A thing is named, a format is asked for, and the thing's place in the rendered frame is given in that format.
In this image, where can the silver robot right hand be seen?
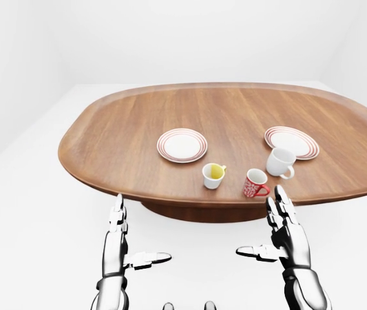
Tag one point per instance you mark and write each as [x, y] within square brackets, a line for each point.
[293, 242]

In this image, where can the silver robot left hand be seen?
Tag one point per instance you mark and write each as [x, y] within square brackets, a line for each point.
[111, 248]

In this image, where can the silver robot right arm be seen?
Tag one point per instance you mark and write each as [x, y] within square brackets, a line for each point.
[306, 289]

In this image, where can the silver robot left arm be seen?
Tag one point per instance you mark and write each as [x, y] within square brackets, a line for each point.
[109, 292]

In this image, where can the red patterned mug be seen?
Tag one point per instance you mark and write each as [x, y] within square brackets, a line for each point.
[253, 187]

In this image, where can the plain white mug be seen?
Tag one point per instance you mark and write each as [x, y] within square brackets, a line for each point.
[278, 163]

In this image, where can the white plate with red rings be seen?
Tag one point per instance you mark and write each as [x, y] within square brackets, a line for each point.
[182, 145]
[291, 140]

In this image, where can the white mug yellow inside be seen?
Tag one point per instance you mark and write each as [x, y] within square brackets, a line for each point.
[213, 176]

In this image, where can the small dark rounded shape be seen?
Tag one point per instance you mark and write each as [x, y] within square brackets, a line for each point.
[168, 306]
[209, 305]

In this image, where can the round brown wooden table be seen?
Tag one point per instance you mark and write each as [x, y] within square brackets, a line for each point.
[222, 109]

